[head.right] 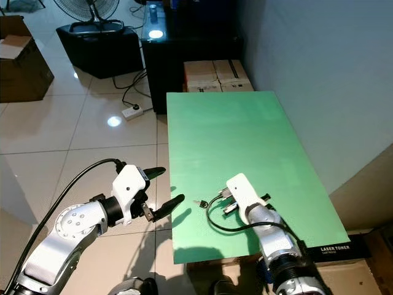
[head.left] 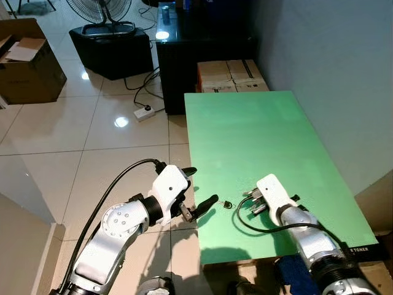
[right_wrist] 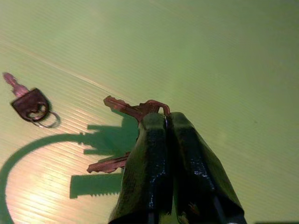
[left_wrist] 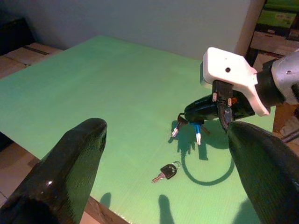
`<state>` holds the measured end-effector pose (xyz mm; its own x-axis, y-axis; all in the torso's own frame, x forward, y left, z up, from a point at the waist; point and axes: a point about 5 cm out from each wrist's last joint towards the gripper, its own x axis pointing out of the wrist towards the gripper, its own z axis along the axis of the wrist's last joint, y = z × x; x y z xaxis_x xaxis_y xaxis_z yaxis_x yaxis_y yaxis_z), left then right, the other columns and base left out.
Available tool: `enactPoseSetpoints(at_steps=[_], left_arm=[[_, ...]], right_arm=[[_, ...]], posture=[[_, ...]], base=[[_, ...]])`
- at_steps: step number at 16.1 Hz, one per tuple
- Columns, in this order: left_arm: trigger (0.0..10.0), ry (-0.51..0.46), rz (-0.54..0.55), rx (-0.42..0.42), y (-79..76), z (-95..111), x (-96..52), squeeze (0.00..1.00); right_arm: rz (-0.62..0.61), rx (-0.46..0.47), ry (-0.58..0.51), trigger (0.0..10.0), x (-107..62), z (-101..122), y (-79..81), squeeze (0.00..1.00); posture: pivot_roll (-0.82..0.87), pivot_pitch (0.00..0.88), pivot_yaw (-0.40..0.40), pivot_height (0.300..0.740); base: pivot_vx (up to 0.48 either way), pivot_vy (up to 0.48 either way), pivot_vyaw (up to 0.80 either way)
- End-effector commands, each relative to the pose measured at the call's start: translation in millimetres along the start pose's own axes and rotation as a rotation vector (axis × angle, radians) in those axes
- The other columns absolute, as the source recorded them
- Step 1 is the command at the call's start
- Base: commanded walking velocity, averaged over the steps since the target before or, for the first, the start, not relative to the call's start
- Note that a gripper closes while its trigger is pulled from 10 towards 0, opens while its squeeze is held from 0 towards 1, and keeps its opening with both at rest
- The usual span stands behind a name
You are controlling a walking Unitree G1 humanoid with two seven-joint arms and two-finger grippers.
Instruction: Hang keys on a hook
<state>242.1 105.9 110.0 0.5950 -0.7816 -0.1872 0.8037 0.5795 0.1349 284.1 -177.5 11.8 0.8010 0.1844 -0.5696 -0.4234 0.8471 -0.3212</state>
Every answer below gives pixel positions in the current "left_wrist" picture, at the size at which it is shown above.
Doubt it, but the green corrugated table sheet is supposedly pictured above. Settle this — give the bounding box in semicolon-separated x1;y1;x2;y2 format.
0;35;275;224

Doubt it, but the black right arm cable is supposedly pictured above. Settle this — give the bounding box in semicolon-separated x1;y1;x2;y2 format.
212;80;235;135

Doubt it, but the blue wire with white ferrule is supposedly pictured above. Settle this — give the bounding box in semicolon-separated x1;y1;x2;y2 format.
190;121;203;146

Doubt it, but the black-headed key with small ring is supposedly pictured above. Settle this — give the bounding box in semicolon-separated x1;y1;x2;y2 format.
151;160;182;184

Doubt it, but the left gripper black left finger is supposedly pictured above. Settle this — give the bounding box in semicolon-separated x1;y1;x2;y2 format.
0;118;108;224

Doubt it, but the brown cardboard carton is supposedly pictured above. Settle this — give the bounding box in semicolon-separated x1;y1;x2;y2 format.
85;195;131;224

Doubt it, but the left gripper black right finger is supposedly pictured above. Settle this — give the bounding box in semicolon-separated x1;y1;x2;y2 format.
227;120;299;224

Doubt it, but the pale cardboard carton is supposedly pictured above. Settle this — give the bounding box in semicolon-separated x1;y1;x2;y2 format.
251;29;299;56

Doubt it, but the cardboard box with black strap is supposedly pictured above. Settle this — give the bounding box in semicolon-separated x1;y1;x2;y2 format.
2;42;64;69

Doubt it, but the plain closed cardboard box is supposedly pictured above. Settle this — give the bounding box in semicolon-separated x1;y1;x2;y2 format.
0;56;28;79

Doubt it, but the green printed carton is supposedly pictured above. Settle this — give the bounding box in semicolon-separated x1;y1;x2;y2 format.
263;0;299;10
256;9;299;27

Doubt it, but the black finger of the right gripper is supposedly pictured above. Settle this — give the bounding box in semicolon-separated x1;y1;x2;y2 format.
189;95;215;110
184;102;221;123

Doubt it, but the black wire with white ferrule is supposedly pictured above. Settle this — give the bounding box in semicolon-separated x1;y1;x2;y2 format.
171;113;189;138

